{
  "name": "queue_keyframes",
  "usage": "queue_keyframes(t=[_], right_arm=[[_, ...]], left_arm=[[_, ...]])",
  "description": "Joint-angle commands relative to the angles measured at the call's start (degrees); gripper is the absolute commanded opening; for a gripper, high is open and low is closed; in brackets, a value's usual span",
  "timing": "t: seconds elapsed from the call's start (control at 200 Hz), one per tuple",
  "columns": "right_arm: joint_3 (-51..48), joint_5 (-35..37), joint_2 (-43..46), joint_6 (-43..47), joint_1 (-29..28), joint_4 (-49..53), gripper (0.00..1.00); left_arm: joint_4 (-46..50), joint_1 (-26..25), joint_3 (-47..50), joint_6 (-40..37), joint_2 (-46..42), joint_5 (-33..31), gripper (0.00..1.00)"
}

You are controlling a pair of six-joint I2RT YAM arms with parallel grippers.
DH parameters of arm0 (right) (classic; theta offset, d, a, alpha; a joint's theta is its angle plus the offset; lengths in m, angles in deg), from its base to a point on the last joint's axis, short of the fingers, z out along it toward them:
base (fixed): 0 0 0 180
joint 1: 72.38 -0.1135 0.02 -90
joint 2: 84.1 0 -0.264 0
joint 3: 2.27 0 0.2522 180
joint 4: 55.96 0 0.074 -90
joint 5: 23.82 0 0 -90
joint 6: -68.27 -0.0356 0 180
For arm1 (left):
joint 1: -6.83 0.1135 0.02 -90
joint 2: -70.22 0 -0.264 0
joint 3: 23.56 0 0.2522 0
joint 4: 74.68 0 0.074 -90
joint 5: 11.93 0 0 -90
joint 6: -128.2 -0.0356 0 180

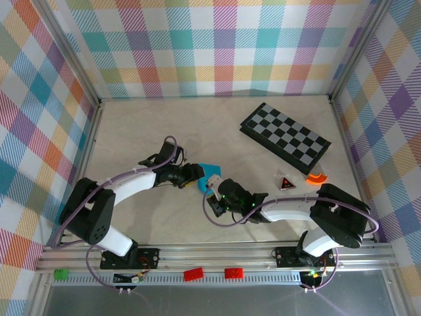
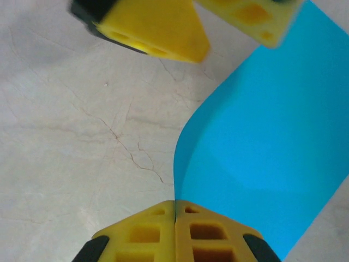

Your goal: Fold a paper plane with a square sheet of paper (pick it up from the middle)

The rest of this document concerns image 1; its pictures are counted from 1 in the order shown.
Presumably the blue paper sheet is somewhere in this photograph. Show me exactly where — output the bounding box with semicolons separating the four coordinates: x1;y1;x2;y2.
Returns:
196;162;223;194

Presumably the grey metal sheet panel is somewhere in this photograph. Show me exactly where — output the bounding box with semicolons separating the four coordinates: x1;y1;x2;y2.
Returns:
42;285;395;316

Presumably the black triangle with red sign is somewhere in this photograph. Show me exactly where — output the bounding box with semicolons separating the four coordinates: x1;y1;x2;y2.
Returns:
275;169;297;192

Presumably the black grey folding chessboard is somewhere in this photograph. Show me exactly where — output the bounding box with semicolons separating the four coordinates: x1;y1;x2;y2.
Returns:
239;102;332;175

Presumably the orange curved plastic piece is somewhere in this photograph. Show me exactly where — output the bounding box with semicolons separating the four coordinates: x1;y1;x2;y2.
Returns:
305;172;329;186

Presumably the small right connector board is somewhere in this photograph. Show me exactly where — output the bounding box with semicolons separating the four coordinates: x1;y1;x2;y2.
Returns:
301;269;325;286

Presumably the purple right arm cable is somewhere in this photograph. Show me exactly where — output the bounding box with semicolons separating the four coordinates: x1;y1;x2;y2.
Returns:
203;189;380;293

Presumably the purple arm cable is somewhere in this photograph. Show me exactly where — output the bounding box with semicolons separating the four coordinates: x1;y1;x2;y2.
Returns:
203;189;380;293
51;135;180;294

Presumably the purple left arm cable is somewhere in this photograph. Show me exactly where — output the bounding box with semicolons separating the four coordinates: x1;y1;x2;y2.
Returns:
51;135;180;294

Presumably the aluminium mounting rail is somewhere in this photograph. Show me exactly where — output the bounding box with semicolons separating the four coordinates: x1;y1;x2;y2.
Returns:
35;242;395;274

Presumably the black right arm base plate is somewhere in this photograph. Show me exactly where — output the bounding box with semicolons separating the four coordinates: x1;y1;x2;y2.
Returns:
274;245;336;268

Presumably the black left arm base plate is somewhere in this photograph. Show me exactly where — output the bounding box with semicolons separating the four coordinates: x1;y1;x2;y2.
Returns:
100;247;161;271

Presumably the aluminium table edge rail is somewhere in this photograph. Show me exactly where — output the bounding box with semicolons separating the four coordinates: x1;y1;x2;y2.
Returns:
328;93;378;244
57;101;105;247

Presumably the grey slotted cable duct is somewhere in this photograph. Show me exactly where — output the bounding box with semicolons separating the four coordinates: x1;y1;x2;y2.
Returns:
52;271;330;287

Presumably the aluminium frame post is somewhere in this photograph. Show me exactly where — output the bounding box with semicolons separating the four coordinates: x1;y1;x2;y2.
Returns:
328;0;395;101
31;0;105;109

